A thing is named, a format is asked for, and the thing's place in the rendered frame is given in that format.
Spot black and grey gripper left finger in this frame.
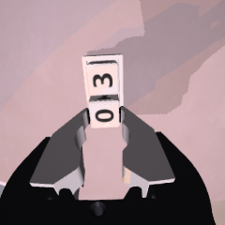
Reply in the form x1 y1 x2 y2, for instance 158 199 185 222
0 108 91 225

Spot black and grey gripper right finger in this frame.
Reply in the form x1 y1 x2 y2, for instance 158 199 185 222
119 106 216 225

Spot white number cube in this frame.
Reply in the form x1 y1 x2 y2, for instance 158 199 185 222
85 60 119 96
88 95 120 128

